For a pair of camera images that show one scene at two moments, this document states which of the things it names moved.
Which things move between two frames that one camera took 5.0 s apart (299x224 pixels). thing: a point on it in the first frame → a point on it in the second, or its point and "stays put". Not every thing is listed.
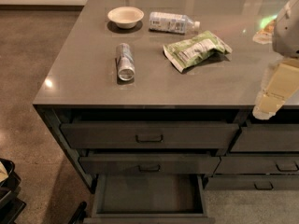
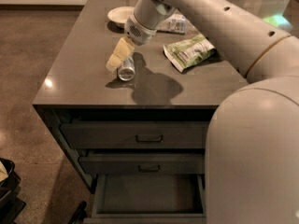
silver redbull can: [125, 63] stays put
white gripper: [287, 35] → [139, 32]
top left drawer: [149, 134] stays put
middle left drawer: [149, 163] stays put
